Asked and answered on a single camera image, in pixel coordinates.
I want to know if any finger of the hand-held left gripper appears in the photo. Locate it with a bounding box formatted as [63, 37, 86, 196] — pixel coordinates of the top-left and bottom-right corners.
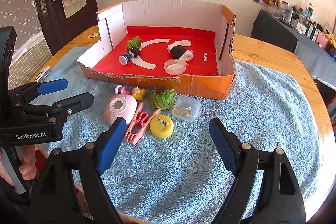
[16, 92, 94, 129]
[8, 78, 69, 107]

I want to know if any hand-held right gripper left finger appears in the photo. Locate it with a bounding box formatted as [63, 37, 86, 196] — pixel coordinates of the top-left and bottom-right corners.
[28, 117, 128, 224]

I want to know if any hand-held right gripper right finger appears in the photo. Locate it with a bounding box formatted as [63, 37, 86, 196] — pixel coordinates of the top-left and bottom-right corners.
[209, 118, 307, 224]

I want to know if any pink plastic clip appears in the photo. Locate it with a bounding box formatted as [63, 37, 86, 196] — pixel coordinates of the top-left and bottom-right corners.
[125, 102, 161, 146]

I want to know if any pink round device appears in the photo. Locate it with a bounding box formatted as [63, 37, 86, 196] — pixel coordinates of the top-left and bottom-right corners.
[103, 94, 137, 125]

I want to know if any small clear plastic box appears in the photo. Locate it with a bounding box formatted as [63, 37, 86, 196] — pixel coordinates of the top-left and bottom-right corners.
[172, 96, 202, 123]

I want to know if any yellow round cap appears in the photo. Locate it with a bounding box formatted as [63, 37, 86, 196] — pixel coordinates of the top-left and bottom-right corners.
[150, 114, 174, 139]

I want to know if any orange cardboard box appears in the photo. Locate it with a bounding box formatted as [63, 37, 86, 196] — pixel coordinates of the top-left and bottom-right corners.
[77, 0, 236, 101]

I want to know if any green plush lettuce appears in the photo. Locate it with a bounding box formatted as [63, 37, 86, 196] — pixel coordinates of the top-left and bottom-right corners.
[150, 89, 176, 111]

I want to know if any black-haired doll figurine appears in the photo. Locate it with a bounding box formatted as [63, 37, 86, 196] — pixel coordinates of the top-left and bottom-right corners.
[119, 47, 140, 66]

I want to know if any green yarn bundle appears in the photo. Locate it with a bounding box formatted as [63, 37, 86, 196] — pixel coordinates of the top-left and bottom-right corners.
[126, 36, 142, 51]

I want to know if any clear round plastic lid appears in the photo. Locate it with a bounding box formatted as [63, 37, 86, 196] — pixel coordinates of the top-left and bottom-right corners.
[163, 58, 188, 75]

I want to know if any black white sushi roll toy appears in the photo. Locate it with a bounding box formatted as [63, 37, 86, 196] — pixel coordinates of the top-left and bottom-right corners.
[167, 40, 194, 65]

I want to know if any person's left hand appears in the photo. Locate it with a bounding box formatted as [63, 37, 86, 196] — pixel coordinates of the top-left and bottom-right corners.
[19, 147, 37, 180]

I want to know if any white flat device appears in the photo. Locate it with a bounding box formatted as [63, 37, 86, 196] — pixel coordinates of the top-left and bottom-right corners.
[34, 66, 52, 83]

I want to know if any white tiled counter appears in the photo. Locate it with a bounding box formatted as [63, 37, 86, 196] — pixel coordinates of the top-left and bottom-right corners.
[8, 31, 51, 90]

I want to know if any blue fluffy towel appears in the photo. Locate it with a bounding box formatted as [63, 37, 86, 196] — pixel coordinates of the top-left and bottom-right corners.
[29, 46, 328, 216]

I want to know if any pink spotted figurine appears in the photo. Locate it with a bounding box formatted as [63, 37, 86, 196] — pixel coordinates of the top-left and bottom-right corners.
[115, 85, 132, 95]

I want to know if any yellow figurine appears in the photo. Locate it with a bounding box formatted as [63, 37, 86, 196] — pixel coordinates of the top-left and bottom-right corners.
[130, 86, 146, 101]

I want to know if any dark brown door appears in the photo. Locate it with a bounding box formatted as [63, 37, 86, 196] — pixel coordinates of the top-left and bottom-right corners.
[31, 0, 99, 55]

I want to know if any hanging paper pouch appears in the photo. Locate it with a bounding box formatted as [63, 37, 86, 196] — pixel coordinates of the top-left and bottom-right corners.
[62, 0, 87, 18]

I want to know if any red paper liner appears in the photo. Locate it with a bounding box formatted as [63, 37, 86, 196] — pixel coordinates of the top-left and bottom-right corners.
[88, 26, 219, 77]

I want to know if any dark cloth covered sideboard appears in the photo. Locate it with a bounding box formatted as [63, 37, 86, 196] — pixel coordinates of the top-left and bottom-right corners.
[251, 9, 336, 83]

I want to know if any row of small sideboard items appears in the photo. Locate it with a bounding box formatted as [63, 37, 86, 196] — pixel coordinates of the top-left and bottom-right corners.
[273, 1, 336, 59]

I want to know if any metal door handle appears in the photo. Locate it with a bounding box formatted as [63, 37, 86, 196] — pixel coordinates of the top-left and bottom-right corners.
[39, 0, 53, 17]

